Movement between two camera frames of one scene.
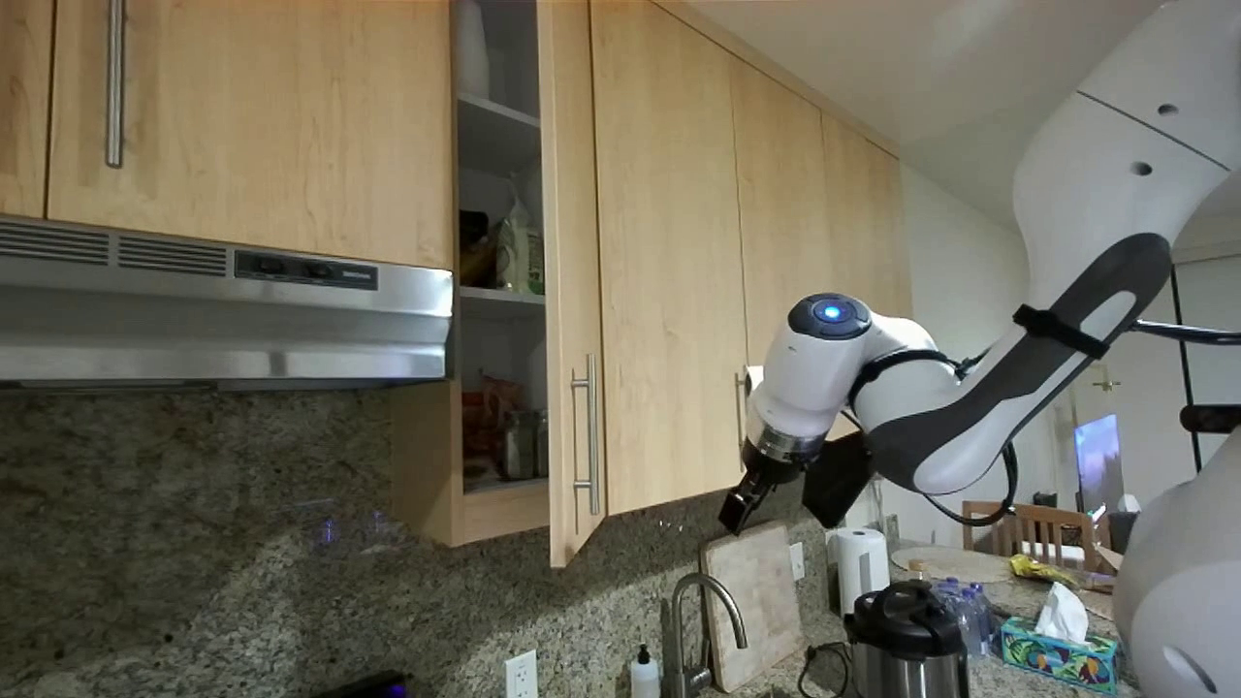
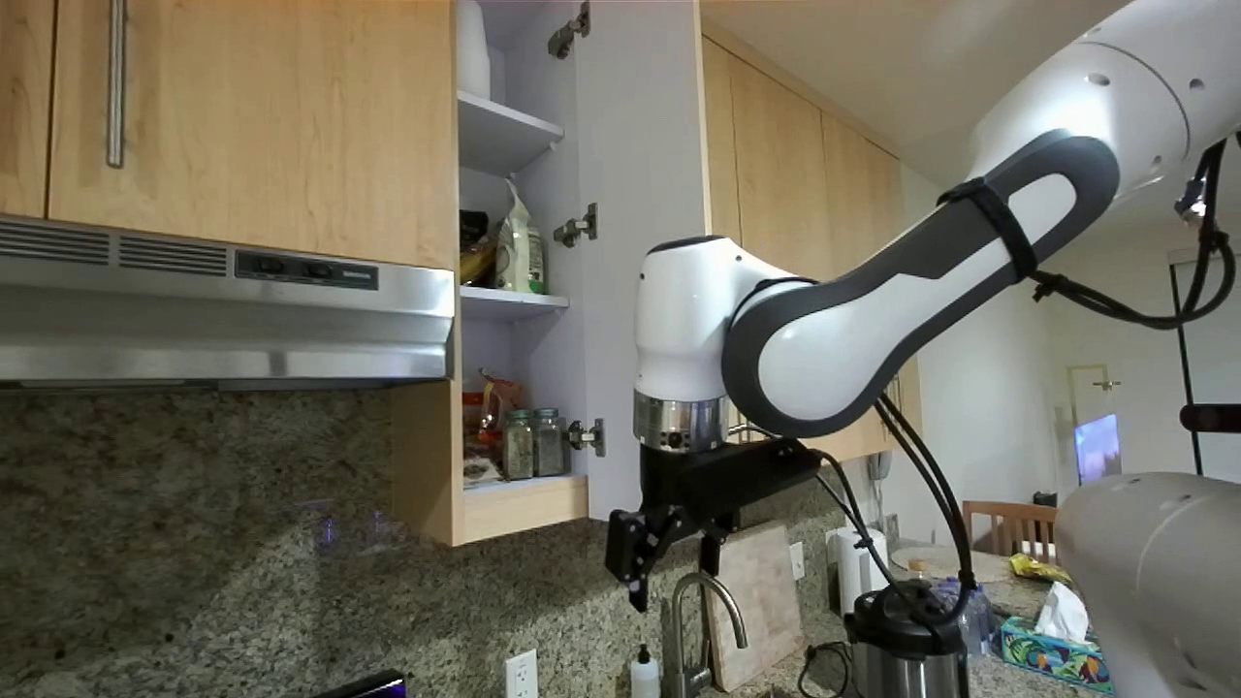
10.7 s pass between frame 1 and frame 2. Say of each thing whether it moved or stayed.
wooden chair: stayed
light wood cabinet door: moved
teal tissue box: stayed
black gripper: moved
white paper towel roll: stayed
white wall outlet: stayed
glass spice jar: moved
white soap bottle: stayed
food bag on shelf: stayed
